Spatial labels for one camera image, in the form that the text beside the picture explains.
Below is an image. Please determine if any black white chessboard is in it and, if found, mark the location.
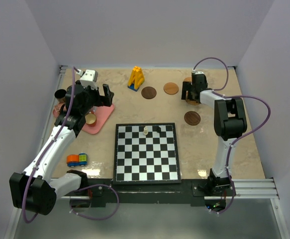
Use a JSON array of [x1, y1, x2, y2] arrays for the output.
[[113, 122, 181, 184]]

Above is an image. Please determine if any pink plastic tray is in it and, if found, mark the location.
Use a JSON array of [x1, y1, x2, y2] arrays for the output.
[[51, 103, 115, 134]]

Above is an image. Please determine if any dark brown cup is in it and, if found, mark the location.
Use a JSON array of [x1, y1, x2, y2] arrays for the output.
[[54, 89, 67, 103]]

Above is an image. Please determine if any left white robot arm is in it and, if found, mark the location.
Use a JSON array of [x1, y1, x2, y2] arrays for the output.
[[9, 84, 114, 215]]

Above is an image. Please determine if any orange blue toy car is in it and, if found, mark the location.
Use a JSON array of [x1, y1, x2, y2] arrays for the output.
[[67, 153, 88, 167]]

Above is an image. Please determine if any woven rattan coaster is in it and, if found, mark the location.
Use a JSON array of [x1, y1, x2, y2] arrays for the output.
[[185, 99, 200, 106], [184, 77, 192, 82]]

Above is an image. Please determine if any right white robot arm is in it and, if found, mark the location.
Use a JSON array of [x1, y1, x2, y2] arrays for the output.
[[181, 71, 247, 196]]

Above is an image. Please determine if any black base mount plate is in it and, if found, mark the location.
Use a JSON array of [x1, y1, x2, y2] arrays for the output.
[[69, 178, 236, 210]]

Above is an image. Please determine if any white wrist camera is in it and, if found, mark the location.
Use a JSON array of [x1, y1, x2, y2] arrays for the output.
[[80, 70, 98, 89], [191, 70, 204, 75]]

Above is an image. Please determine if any orange cup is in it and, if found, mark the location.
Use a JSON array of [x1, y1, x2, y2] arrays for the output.
[[85, 114, 97, 127]]

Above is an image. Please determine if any dark wooden coaster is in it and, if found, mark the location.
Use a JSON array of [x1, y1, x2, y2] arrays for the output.
[[141, 86, 157, 99], [184, 111, 201, 125]]

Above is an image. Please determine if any aluminium rail frame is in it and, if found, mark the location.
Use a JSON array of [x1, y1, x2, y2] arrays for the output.
[[234, 179, 279, 199]]

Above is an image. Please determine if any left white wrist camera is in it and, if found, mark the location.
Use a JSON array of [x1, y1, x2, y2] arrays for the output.
[[80, 70, 98, 89]]

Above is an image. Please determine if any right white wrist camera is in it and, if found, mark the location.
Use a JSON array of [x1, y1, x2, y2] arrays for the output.
[[191, 70, 204, 75]]

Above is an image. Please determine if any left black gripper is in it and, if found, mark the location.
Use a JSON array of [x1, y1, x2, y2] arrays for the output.
[[81, 84, 113, 115]]

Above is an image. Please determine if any white chess piece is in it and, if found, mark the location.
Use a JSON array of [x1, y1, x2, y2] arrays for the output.
[[143, 126, 148, 135]]

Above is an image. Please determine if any light wooden coaster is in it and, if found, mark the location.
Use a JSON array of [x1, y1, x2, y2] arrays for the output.
[[163, 82, 179, 95]]

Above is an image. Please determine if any yellow blue block structure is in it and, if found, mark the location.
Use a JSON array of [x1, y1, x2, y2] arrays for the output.
[[127, 66, 145, 92]]

